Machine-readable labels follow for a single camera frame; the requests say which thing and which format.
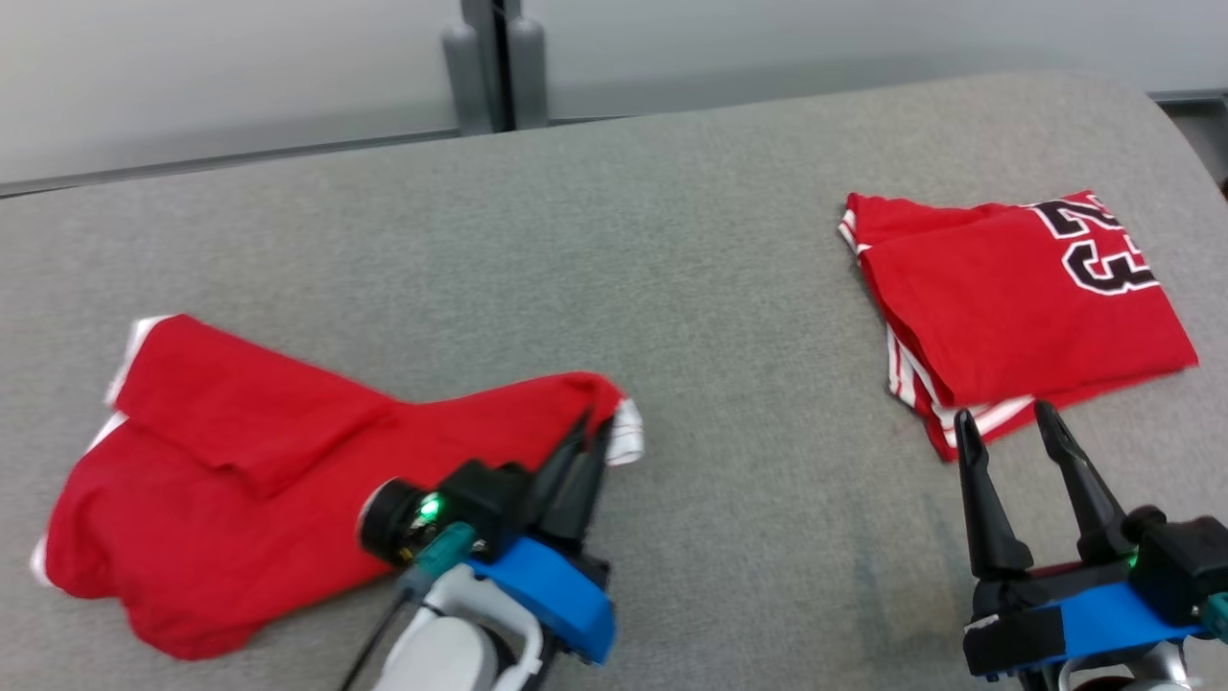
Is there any red shorts white trim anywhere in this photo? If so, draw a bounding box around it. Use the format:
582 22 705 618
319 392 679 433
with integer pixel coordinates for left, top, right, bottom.
29 313 646 662

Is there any grey cylinder post foot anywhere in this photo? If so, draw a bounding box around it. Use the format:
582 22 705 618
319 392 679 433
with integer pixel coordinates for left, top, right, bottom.
440 21 494 136
506 14 551 130

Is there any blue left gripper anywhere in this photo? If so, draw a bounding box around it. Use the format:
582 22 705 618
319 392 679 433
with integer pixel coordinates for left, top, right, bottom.
468 411 617 666

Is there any red basketball jersey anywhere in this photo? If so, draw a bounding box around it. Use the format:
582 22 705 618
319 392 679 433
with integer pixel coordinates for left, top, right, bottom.
838 189 1200 465

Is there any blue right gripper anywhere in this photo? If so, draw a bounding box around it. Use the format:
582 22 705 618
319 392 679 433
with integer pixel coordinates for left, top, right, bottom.
954 399 1202 681

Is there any grey metal partition post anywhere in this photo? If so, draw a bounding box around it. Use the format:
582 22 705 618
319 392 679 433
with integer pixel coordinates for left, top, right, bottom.
460 0 530 131

